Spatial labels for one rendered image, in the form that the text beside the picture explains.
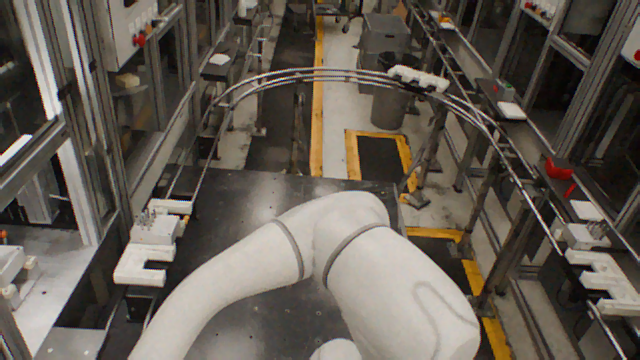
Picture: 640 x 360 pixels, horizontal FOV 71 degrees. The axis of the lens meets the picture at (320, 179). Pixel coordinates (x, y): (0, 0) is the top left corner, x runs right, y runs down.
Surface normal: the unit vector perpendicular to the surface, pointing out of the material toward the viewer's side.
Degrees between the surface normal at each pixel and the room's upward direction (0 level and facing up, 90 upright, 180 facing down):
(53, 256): 0
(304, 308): 0
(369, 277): 39
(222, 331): 0
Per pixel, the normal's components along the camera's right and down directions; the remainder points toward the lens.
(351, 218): -0.07, -0.84
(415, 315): -0.20, -0.39
